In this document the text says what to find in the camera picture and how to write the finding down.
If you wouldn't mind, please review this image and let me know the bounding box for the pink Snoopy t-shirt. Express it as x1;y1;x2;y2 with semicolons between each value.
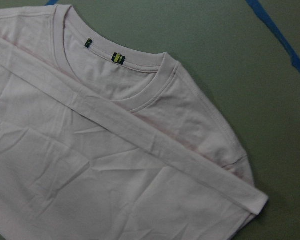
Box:
0;4;268;240

